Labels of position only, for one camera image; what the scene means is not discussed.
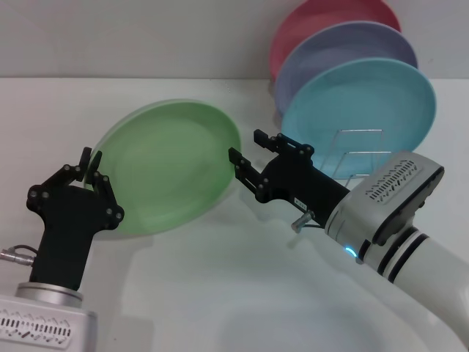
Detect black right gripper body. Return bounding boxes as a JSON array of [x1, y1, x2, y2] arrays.
[[256, 146, 350, 230]]

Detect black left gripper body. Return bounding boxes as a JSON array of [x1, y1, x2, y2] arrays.
[[28, 185, 119, 290]]

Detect green round plate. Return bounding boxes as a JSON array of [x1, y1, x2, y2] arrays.
[[84, 98, 243, 236]]

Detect light blue round plate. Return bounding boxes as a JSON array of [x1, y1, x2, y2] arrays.
[[281, 57, 437, 177]]

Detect purple round plate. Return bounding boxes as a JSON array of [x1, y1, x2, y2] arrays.
[[274, 21, 419, 117]]

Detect red round plate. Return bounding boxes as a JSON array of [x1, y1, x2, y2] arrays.
[[269, 0, 402, 80]]

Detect right wrist cable connector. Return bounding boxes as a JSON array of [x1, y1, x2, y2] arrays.
[[291, 208, 328, 232]]

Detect wrist cable connector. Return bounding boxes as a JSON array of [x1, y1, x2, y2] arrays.
[[0, 244, 38, 263], [291, 208, 328, 232]]

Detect left wrist cable connector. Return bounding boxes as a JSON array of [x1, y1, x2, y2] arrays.
[[0, 244, 38, 263]]

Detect silver wire plate rack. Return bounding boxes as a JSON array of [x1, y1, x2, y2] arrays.
[[318, 128, 393, 181]]

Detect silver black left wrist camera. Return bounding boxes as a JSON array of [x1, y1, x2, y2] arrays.
[[0, 295, 99, 352]]

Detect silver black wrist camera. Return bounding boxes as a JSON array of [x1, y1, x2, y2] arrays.
[[0, 295, 99, 352], [350, 150, 446, 246]]

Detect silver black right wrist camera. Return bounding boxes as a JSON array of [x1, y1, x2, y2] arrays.
[[350, 150, 446, 246]]

